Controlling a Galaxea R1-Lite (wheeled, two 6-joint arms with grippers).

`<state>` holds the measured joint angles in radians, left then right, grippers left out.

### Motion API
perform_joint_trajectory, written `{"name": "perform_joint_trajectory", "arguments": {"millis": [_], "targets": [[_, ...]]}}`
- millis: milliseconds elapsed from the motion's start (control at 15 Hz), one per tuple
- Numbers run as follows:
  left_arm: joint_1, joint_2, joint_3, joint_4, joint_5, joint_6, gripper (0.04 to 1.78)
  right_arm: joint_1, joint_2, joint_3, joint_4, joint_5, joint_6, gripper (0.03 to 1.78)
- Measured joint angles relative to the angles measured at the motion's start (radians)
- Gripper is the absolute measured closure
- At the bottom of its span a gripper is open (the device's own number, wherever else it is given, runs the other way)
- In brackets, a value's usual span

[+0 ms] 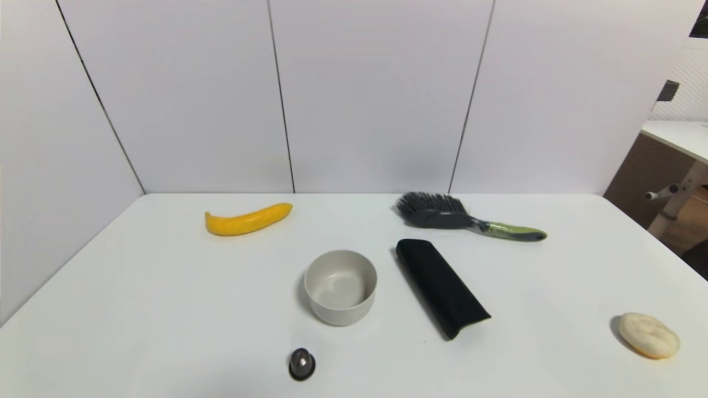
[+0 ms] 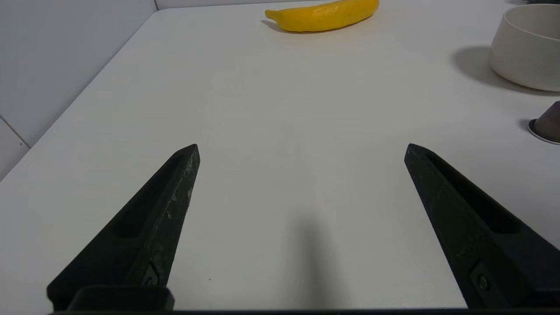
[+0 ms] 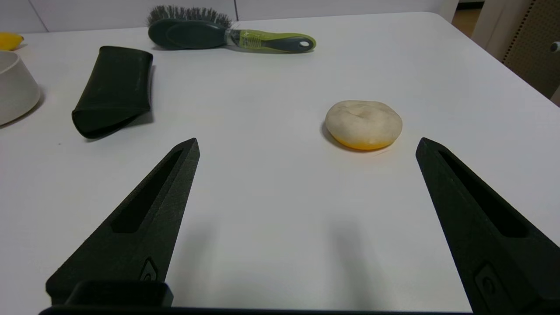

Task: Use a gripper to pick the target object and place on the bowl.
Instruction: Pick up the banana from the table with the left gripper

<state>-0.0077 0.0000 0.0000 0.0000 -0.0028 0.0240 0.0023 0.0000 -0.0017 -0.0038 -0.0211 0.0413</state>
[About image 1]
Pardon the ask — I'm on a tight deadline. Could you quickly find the black brush with green handle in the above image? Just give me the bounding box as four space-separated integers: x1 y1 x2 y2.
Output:
395 192 548 242

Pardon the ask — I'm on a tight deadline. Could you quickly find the cream bread roll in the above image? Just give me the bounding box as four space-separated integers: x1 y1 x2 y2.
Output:
618 312 680 360

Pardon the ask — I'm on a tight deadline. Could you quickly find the white-topped brown desk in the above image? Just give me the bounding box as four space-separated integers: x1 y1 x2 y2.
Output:
604 119 708 260

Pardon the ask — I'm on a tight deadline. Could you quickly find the grey desk crank handle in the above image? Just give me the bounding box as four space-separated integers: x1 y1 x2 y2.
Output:
645 184 680 201

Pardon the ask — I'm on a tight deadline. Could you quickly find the small dark metallic capsule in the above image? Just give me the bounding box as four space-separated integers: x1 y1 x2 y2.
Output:
288 348 316 381

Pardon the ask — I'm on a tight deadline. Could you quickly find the dark monitor corner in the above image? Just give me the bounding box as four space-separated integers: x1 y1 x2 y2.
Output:
690 0 708 39

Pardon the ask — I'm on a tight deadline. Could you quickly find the beige round bowl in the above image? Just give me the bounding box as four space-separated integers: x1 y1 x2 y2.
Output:
304 250 378 327

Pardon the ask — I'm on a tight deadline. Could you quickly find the black fabric case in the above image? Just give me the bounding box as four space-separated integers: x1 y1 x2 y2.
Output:
396 239 492 341

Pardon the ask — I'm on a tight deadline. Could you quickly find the yellow banana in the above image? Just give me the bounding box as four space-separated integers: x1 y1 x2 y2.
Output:
205 203 293 237

